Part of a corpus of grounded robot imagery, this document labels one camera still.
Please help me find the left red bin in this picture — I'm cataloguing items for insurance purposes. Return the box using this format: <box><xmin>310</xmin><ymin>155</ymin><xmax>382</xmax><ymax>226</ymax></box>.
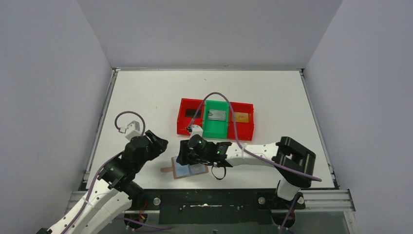
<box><xmin>176</xmin><ymin>98</ymin><xmax>204</xmax><ymax>136</ymax></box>

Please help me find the orange gold card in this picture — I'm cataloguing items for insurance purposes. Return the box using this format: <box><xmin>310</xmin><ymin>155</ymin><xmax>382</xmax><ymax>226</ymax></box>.
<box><xmin>233</xmin><ymin>112</ymin><xmax>250</xmax><ymax>123</ymax></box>

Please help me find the red bin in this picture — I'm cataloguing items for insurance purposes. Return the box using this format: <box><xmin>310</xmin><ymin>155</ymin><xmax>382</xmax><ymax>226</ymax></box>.
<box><xmin>227</xmin><ymin>102</ymin><xmax>254</xmax><ymax>141</ymax></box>
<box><xmin>176</xmin><ymin>98</ymin><xmax>204</xmax><ymax>136</ymax></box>

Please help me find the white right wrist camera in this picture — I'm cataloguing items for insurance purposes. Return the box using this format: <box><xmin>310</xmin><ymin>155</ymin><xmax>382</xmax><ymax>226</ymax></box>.
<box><xmin>188</xmin><ymin>124</ymin><xmax>203</xmax><ymax>138</ymax></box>

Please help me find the brown leather card holder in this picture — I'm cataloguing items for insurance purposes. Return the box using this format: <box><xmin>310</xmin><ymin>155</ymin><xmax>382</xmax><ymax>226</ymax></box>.
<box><xmin>160</xmin><ymin>156</ymin><xmax>209</xmax><ymax>180</ymax></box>

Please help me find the aluminium frame rail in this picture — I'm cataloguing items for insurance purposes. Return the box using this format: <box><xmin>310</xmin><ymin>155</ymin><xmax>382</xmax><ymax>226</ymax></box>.
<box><xmin>64</xmin><ymin>190</ymin><xmax>356</xmax><ymax>214</ymax></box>

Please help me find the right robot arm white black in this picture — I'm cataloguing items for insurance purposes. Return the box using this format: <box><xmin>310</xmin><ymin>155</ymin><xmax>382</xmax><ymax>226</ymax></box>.
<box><xmin>176</xmin><ymin>135</ymin><xmax>318</xmax><ymax>208</ymax></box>

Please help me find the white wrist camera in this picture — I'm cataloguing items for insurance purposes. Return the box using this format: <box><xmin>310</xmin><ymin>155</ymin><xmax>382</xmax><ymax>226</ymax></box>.
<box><xmin>125</xmin><ymin>120</ymin><xmax>142</xmax><ymax>141</ymax></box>
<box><xmin>188</xmin><ymin>124</ymin><xmax>203</xmax><ymax>138</ymax></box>

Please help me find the right red bin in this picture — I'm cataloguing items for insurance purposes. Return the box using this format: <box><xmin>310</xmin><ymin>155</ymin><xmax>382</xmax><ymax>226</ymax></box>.
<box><xmin>227</xmin><ymin>102</ymin><xmax>254</xmax><ymax>141</ymax></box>

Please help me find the silver grey card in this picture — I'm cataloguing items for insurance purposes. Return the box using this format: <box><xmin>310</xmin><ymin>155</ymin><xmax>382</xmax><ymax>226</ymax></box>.
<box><xmin>208</xmin><ymin>109</ymin><xmax>226</xmax><ymax>121</ymax></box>

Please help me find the black card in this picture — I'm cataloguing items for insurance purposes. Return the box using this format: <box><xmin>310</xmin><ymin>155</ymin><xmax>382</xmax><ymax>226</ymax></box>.
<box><xmin>185</xmin><ymin>109</ymin><xmax>202</xmax><ymax>118</ymax></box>

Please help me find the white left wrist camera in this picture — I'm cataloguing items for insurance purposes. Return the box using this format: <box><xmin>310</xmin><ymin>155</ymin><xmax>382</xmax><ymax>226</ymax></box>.
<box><xmin>125</xmin><ymin>120</ymin><xmax>142</xmax><ymax>141</ymax></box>

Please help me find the green middle bin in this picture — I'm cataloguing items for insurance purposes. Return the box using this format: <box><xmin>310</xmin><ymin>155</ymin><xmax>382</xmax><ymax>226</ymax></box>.
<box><xmin>202</xmin><ymin>100</ymin><xmax>229</xmax><ymax>139</ymax></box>

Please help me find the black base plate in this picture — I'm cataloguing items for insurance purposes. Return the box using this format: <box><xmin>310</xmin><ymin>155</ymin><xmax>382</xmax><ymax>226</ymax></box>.
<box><xmin>113</xmin><ymin>189</ymin><xmax>305</xmax><ymax>226</ymax></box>

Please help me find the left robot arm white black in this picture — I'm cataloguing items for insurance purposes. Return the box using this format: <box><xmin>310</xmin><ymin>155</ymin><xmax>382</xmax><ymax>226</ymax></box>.
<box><xmin>38</xmin><ymin>130</ymin><xmax>169</xmax><ymax>234</ymax></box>

